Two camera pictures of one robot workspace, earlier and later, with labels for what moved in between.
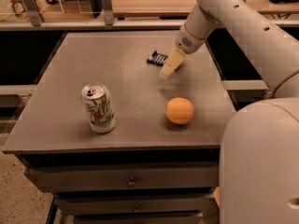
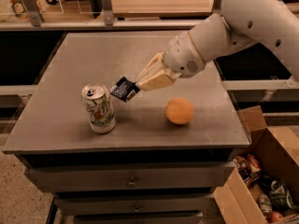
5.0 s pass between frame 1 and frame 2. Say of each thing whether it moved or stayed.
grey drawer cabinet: stayed
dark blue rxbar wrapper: moved
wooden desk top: stayed
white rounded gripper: moved
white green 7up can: stayed
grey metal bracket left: stayed
